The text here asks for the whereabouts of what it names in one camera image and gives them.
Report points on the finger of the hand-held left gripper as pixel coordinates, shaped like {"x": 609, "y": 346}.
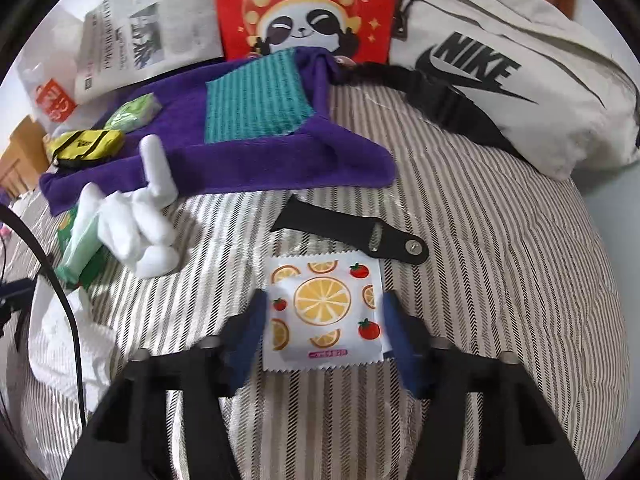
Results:
{"x": 17, "y": 292}

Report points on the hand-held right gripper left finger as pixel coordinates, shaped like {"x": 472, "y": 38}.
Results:
{"x": 245, "y": 345}

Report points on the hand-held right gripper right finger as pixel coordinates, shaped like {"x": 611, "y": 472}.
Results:
{"x": 400, "y": 345}

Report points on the white paper towel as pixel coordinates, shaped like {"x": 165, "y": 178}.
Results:
{"x": 55, "y": 345}

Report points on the dark green foil packet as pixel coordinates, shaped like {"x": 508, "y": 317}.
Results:
{"x": 66, "y": 230}

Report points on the fruit print wipe packet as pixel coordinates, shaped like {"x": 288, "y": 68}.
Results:
{"x": 320, "y": 310}

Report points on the white glove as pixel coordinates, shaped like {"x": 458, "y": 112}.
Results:
{"x": 135, "y": 230}

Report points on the small yellow bag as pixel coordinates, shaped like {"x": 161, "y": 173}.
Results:
{"x": 85, "y": 145}

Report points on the purple towel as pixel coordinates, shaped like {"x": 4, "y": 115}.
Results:
{"x": 250, "y": 160}

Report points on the green tissue pack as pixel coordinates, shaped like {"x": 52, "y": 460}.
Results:
{"x": 130, "y": 112}

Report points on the teal striped cloth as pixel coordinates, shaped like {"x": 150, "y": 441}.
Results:
{"x": 255, "y": 100}

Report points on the striped bed quilt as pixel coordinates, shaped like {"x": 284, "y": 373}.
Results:
{"x": 475, "y": 285}

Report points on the light wooden furniture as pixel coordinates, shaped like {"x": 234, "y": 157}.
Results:
{"x": 20, "y": 150}

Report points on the white plastic shopping bag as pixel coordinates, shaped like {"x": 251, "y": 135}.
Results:
{"x": 50, "y": 95}

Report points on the white waist bag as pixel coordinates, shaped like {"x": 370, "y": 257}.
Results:
{"x": 500, "y": 110}

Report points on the folded newspaper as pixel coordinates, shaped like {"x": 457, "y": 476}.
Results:
{"x": 150, "y": 35}

